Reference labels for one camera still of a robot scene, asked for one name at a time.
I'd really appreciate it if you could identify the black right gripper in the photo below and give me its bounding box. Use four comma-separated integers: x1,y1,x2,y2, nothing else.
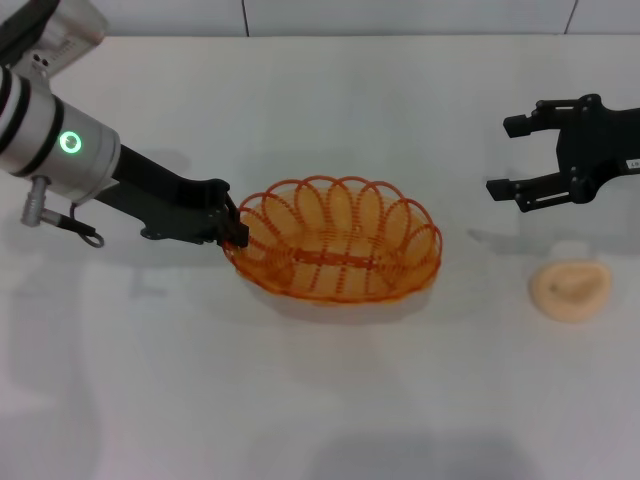
485,92,640,214

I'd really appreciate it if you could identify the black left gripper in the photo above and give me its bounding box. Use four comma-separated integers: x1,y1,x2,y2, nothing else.
92,142,250,251

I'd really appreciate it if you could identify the orange woven plastic basket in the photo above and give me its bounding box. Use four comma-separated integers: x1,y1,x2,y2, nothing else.
219,174,444,304

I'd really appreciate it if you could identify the pale round bread bun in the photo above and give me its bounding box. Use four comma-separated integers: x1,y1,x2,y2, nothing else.
530,259,614,325

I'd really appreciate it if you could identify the grey cable with metal plug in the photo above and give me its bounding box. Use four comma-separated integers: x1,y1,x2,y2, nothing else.
19,176,106,249

